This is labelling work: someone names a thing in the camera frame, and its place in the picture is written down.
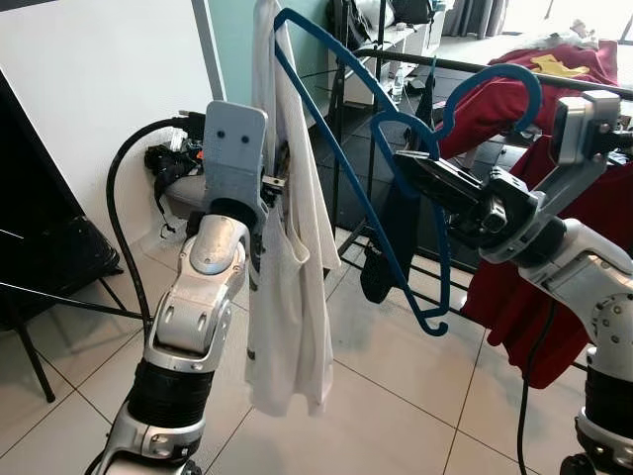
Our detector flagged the white printed T-shirt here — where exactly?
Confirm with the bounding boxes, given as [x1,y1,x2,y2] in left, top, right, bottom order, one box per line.
[244,0,343,419]

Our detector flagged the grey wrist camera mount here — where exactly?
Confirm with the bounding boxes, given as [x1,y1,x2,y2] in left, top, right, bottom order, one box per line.
[201,101,270,224]
[524,91,622,243]

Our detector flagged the black bag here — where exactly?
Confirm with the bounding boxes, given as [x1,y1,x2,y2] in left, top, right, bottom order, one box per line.
[391,0,438,26]

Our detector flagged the blue plastic clothes hanger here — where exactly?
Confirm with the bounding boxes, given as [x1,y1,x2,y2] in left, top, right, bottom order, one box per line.
[272,8,544,337]

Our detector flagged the maroon blanket with yellow print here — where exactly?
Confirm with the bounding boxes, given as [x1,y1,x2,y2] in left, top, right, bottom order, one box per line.
[435,40,621,159]

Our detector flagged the red hanging shirt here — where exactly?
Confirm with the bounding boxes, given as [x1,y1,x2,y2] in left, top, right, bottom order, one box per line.
[461,134,633,389]

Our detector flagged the black tangled straps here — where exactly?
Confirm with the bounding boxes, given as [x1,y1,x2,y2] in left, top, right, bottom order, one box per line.
[145,137,206,199]

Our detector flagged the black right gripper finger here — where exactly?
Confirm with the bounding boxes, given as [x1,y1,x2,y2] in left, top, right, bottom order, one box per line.
[401,160,476,217]
[394,148,478,187]

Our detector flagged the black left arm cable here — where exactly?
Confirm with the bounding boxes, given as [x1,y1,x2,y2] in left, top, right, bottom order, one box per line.
[106,114,209,333]

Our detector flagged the black foam floor mat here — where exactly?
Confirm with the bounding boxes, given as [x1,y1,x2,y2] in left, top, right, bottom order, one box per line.
[316,94,466,248]

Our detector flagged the black metal clothes rack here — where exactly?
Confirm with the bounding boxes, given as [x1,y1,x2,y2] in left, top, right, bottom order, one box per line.
[324,0,633,328]

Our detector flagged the black hanging jacket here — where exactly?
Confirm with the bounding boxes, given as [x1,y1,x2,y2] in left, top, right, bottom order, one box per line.
[328,0,375,52]

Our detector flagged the white shelf unit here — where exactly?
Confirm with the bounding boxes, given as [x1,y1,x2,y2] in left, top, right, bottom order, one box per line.
[341,10,446,110]

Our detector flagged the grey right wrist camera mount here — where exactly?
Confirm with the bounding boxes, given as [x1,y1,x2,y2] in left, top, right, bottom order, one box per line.
[524,91,622,243]

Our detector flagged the grey window curtain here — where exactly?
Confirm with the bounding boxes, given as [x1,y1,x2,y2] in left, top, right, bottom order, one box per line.
[453,0,510,41]

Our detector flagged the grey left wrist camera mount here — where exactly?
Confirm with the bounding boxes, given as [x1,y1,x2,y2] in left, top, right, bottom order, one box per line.
[201,101,270,224]

